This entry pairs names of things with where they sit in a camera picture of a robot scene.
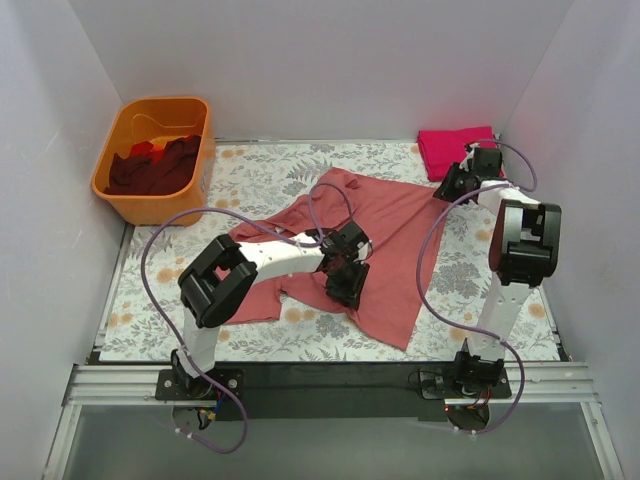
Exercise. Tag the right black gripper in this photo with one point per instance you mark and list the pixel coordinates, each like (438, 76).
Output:
(455, 182)

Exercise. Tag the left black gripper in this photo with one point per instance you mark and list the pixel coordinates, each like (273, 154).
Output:
(347, 283)

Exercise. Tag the salmon pink polo shirt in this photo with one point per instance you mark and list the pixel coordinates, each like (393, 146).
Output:
(396, 217)

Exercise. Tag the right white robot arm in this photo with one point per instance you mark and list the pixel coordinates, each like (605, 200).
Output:
(523, 252)

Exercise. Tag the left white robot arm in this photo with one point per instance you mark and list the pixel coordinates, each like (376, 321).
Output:
(215, 284)

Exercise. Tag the folded magenta t shirt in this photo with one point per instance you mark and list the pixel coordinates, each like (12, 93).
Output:
(439, 149)

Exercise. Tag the floral patterned table mat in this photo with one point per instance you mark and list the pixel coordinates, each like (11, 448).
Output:
(257, 181)

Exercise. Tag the orange plastic laundry basket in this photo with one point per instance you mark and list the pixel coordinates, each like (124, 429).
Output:
(158, 120)

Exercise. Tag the dark red clothes in basket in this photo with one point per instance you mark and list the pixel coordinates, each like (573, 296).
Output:
(152, 170)

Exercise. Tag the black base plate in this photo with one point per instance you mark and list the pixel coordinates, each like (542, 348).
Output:
(340, 390)

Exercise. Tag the aluminium frame rail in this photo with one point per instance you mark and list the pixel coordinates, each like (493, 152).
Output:
(545, 382)

